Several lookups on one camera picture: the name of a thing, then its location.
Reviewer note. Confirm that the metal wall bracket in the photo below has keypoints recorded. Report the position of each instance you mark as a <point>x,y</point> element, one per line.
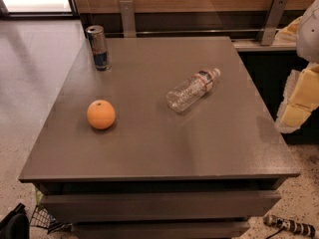
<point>267,33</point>
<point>128,18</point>

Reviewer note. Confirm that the grey drawer cabinet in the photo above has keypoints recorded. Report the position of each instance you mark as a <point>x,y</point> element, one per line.
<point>154,173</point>

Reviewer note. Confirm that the right metal wall bracket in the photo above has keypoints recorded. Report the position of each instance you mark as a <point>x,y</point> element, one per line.
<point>267,33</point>

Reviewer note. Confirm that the silver blue energy drink can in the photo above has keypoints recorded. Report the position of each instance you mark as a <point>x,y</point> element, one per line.
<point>97,40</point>

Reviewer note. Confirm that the left metal wall bracket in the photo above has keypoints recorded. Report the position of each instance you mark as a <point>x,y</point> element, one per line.
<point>128,18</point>

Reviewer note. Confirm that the clear plastic water bottle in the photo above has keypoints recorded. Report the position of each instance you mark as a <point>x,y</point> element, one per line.
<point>183,96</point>

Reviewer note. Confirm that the black white striped handle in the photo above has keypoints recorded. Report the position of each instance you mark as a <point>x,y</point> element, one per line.
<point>292,226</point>

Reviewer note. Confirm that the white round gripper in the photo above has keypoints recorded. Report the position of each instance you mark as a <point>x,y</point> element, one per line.
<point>309,39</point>

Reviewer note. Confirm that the metal rail shelf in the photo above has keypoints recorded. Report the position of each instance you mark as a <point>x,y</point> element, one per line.
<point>242,40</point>

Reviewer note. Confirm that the black wire basket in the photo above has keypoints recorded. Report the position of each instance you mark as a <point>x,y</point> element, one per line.
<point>41,218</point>

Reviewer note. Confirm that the black bag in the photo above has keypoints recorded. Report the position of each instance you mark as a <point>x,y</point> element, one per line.
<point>15,225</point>

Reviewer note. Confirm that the orange fruit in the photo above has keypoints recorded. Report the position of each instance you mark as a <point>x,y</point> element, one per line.
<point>101,114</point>

